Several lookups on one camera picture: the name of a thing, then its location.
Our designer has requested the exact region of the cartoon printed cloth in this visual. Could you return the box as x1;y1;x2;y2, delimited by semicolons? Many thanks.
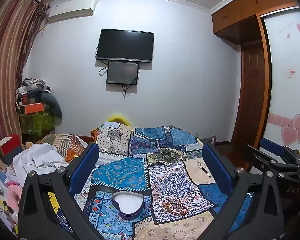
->
0;170;23;236

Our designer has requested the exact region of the orange striped cloth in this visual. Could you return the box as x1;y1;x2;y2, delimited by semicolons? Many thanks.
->
34;132;88;161

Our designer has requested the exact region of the striped brown curtain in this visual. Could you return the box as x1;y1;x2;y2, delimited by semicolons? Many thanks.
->
0;0;50;160

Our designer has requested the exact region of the purple heart-shaped tin box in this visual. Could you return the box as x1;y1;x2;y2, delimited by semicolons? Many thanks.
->
112;191;145;220

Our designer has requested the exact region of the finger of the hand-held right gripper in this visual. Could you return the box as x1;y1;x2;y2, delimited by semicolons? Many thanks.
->
243;144;300;179
260;137;300;162

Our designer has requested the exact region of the grey-green garment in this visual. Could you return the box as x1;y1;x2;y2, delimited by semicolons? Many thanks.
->
39;92;63;126

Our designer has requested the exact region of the white air conditioner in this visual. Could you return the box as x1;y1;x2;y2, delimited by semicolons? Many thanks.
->
47;0;98;24

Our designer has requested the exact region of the white crumpled cloth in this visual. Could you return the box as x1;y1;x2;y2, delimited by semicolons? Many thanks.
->
12;144;69;183

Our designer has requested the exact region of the wall-mounted black television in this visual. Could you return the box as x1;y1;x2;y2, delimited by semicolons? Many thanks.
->
96;29;155;63

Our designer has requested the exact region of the wooden overhead cabinet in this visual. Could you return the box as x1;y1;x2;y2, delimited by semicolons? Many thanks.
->
211;0;300;46

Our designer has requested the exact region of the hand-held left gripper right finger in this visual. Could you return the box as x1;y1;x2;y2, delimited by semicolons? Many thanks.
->
202;142;283;240

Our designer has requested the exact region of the orange box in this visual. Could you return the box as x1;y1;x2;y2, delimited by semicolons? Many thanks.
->
24;102;45;114

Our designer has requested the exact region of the pink plush item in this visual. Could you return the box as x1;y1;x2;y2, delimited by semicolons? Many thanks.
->
6;181;23;206

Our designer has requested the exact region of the blue patchwork blanket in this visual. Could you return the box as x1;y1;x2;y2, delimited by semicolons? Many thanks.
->
57;121;256;240

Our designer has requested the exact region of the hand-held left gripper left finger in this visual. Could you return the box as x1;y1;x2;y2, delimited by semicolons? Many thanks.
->
17;142;103;240

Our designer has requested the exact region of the yellow round object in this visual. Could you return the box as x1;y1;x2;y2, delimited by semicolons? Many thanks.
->
108;113;132;126

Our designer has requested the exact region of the small black wall monitor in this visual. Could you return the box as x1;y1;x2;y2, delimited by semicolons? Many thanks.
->
106;61;140;85

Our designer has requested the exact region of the pile of mixed clothes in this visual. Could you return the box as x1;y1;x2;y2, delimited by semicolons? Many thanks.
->
15;78;52;105

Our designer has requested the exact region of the red box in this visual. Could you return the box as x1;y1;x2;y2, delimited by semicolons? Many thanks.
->
0;134;22;157

